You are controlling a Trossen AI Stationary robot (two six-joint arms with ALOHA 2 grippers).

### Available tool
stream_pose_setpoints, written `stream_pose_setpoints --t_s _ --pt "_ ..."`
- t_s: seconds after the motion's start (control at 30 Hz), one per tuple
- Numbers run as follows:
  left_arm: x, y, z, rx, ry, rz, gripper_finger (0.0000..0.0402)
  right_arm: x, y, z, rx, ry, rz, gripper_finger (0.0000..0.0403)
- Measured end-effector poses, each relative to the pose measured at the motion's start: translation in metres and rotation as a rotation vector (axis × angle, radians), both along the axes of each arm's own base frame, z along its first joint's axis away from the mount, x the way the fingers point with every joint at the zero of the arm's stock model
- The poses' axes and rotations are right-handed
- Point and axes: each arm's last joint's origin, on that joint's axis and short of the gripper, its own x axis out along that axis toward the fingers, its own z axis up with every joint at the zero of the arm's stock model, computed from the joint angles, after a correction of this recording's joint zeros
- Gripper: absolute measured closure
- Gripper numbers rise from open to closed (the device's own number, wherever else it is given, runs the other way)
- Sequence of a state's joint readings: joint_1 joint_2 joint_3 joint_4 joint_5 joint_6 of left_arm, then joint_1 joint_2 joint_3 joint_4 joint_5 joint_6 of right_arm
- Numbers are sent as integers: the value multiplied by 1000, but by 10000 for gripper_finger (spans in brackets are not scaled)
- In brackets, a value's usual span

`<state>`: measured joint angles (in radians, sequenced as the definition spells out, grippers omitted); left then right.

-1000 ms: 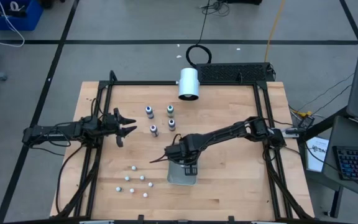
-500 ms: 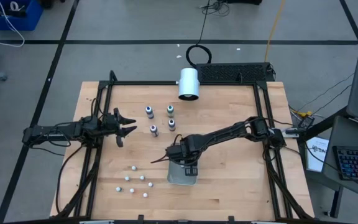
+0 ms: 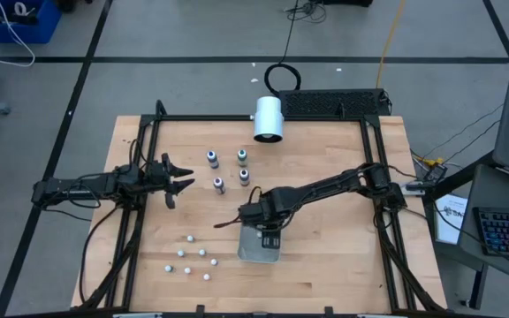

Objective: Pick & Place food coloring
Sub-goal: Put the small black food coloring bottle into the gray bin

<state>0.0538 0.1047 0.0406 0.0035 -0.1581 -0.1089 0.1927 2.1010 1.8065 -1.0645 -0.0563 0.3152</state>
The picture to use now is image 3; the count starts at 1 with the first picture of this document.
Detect black power adapter box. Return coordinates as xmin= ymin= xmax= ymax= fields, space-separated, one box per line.
xmin=422 ymin=163 xmax=449 ymax=186

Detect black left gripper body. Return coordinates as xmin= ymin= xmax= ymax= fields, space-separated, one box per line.
xmin=148 ymin=153 xmax=178 ymax=210

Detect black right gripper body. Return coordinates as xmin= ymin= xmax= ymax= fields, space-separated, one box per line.
xmin=239 ymin=185 xmax=298 ymax=250

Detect grey metal tray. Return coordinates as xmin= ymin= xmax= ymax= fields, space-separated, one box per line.
xmin=236 ymin=223 xmax=282 ymax=265

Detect tangled black cables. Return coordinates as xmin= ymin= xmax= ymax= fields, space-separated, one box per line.
xmin=283 ymin=0 xmax=328 ymax=24

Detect black box edge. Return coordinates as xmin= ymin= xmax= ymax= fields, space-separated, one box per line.
xmin=320 ymin=0 xmax=374 ymax=8

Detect white printed paper sheet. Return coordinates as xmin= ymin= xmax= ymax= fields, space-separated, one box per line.
xmin=434 ymin=193 xmax=468 ymax=246

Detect white cylindrical camera housing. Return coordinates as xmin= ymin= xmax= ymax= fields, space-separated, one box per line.
xmin=253 ymin=95 xmax=285 ymax=144

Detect white floor cable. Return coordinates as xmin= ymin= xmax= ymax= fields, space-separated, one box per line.
xmin=0 ymin=0 xmax=37 ymax=68

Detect yellow plug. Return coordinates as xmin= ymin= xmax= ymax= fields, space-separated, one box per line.
xmin=415 ymin=155 xmax=445 ymax=168

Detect large blue plastic bin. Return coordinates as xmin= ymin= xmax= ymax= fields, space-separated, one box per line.
xmin=0 ymin=0 xmax=63 ymax=45

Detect black coiled floor cable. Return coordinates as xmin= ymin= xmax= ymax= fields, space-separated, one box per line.
xmin=263 ymin=0 xmax=302 ymax=96

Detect black floor object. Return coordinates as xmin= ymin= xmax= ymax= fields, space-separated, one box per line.
xmin=57 ymin=0 xmax=95 ymax=13

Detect black aluminium table frame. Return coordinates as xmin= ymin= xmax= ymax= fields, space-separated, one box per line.
xmin=71 ymin=99 xmax=449 ymax=315

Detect black desk leg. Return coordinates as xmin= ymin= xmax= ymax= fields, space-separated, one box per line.
xmin=468 ymin=263 xmax=490 ymax=310

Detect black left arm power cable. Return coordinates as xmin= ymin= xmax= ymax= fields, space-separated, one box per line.
xmin=79 ymin=205 xmax=123 ymax=306

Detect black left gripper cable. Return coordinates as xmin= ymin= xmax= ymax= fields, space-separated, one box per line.
xmin=129 ymin=138 xmax=149 ymax=171

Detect yellow floor cable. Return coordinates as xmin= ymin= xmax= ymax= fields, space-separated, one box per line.
xmin=375 ymin=0 xmax=408 ymax=89

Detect black diagonal desk brace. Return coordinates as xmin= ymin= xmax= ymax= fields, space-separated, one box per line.
xmin=426 ymin=149 xmax=497 ymax=202

